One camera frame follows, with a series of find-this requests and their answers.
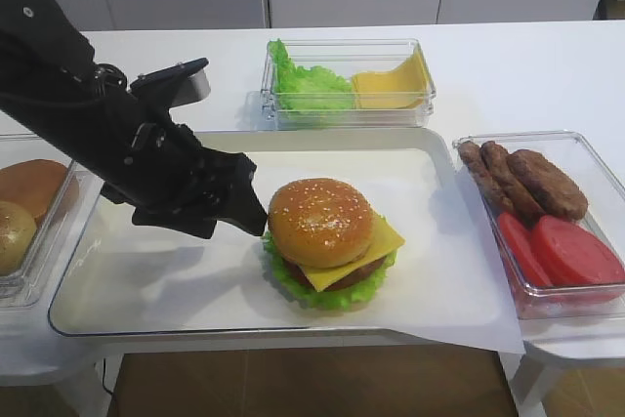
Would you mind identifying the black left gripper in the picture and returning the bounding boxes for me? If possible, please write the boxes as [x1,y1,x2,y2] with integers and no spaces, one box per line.
[100,118,270,240]

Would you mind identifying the sesame bun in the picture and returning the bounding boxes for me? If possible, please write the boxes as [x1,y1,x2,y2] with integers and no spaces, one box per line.
[268,178,377,269]
[1,201,37,276]

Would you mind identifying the green lettuce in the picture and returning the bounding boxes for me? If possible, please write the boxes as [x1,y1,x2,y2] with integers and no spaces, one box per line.
[262,231,397,311]

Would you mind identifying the white paper sheet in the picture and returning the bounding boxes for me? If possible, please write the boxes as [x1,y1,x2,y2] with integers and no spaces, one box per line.
[62,145,526,354]

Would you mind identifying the yellow cheese slice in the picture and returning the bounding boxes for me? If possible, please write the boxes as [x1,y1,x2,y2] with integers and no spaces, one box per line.
[300,215,405,292]

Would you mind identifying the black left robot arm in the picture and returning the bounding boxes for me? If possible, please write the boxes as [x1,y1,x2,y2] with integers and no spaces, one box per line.
[1,0,268,239]

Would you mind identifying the green lettuce leaf in box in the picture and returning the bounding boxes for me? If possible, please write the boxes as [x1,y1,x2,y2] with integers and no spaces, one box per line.
[268,39,354,111]

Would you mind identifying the clear lettuce cheese container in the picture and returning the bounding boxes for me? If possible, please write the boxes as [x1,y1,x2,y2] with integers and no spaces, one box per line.
[260,38,437,130]

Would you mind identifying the yellow cheese slices in box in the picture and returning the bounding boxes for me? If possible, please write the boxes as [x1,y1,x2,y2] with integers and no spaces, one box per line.
[351,52,433,109]

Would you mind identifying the white rectangular serving tray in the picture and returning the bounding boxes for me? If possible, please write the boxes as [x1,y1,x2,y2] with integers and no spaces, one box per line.
[47,127,505,338]

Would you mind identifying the clear bun container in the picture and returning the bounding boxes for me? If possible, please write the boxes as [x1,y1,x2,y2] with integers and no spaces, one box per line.
[1,134,102,309]

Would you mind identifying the plain bottom bun in box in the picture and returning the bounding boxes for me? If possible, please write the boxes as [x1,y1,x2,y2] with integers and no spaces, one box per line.
[1,159,68,227]

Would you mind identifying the brown meat patty back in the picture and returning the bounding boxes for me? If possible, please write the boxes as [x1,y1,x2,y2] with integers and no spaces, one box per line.
[458,141,515,215]

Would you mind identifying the brown meat patty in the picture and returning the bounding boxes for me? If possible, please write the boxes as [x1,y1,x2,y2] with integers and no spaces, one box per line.
[480,141,545,227]
[507,149,589,222]
[458,141,515,215]

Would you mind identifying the red tomato slice back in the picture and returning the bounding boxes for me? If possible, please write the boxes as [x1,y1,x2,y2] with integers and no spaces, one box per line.
[497,213,553,288]

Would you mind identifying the red tomato slice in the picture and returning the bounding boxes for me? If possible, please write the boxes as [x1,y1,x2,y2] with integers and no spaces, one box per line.
[497,213,553,288]
[530,216,624,286]

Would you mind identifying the brown meat patty middle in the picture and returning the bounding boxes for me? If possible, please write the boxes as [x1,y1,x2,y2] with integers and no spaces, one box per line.
[480,141,545,227]

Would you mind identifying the clear patty tomato container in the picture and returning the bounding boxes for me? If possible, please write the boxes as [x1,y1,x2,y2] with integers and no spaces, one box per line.
[453,131,624,319]

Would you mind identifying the brown meat patty front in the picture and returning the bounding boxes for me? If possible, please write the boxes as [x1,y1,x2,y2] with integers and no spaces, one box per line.
[507,149,589,222]

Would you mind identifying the red tomato slice front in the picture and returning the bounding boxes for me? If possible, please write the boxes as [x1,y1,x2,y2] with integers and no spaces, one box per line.
[530,216,624,286]

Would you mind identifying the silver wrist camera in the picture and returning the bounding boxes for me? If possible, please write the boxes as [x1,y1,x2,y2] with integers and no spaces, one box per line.
[130,58,211,110]

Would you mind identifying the black cable under table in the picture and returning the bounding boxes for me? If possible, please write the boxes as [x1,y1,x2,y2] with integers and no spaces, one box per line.
[100,356,118,395]

